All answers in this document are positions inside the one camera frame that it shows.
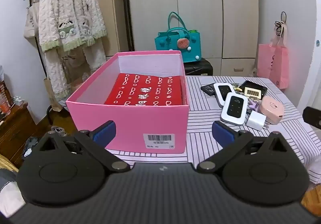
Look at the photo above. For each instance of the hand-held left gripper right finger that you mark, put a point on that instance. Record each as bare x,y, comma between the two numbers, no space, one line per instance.
222,133

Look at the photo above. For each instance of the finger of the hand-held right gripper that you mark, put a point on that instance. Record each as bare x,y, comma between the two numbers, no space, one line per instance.
313,116

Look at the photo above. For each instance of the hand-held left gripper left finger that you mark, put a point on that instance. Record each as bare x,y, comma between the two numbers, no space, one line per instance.
105,133

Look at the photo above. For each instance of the pink cardboard box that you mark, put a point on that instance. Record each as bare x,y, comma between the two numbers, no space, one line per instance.
125,118

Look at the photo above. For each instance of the white black portable router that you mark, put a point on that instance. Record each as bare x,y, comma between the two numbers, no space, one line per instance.
234,108
222,91

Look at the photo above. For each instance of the white charger plug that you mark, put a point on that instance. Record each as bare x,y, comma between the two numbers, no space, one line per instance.
255,120

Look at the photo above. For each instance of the purple hair clip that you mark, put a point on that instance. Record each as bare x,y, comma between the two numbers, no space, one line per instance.
253,107

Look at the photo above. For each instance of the pink rounded case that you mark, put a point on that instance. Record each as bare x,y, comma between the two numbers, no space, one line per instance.
272,109

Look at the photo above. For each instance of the cream hair comb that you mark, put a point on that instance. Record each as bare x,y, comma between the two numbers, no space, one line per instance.
252,92

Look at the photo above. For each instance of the black shallow tray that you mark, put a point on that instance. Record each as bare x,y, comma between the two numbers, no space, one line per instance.
250,83

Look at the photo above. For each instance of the striped tablecloth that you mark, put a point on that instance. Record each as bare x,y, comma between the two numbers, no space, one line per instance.
200,116

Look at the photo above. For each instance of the patterned sneaker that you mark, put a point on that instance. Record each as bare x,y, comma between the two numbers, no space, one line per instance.
59,130

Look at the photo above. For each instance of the red printed flat box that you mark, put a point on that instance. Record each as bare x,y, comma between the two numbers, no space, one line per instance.
143,91

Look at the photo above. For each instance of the black clothes rack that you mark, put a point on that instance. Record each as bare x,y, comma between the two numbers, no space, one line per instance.
50,113

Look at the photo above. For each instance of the pink shopping bag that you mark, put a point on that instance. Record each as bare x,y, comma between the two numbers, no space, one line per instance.
273,63

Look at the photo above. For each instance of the black suitcase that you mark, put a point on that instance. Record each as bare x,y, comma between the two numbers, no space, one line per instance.
198,68

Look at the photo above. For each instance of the wooden cabinet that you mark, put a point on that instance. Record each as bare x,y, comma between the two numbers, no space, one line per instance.
17,133

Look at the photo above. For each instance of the teal felt handbag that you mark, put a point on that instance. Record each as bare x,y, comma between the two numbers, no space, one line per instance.
173,43

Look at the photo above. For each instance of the grey cloth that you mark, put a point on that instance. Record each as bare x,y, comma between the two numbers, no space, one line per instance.
7,188

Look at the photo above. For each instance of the white refrigerator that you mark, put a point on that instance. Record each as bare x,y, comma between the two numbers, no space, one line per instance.
288,0

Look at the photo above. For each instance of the white fleece pajama jacket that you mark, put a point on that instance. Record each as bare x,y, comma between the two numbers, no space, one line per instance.
70,8

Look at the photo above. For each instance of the canvas tote bag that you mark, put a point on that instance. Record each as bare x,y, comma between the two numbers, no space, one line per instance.
31,23

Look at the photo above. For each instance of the beige wardrobe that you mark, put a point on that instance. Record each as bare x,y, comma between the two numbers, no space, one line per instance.
200,0

